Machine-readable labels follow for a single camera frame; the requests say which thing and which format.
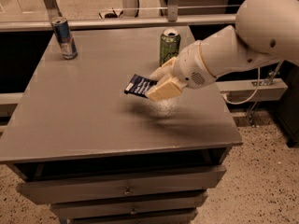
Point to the grey drawer cabinet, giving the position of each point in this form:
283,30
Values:
75,121

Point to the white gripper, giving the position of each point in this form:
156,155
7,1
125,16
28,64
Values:
189,66

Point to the grey drawer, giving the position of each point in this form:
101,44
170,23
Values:
181,216
130,205
124,185

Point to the blue silver redbull can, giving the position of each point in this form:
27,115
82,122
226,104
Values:
64,37

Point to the black cabinet at right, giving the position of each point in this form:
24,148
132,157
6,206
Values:
288,109

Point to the green soda can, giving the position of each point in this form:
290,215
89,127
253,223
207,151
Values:
169,44

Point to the bottom grey drawer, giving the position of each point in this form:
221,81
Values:
181,216

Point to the top grey drawer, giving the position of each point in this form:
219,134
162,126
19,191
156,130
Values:
124,185

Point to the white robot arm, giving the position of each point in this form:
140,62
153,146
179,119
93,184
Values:
265,32

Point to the middle grey drawer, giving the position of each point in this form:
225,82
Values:
130,205

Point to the blue rxbar blueberry wrapper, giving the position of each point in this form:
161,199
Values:
139,85

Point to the grey metal railing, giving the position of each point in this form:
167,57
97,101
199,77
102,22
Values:
35,15

